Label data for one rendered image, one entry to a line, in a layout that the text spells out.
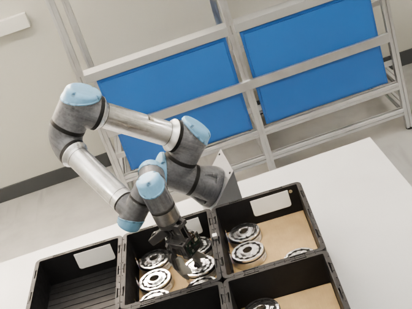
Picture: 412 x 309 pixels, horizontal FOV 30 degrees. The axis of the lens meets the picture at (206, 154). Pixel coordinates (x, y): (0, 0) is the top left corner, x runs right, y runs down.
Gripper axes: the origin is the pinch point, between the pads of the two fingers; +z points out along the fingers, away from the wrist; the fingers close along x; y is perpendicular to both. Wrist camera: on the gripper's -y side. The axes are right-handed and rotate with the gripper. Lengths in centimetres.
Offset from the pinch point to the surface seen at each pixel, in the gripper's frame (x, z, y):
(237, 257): 10.6, 2.6, 9.6
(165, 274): -3.8, 0.3, -7.9
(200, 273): 0.4, 1.0, 3.4
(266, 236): 25.1, 6.7, 8.6
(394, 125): 219, 104, -77
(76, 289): -18.5, 0.6, -37.6
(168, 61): 135, 7, -139
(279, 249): 20.9, 6.7, 17.0
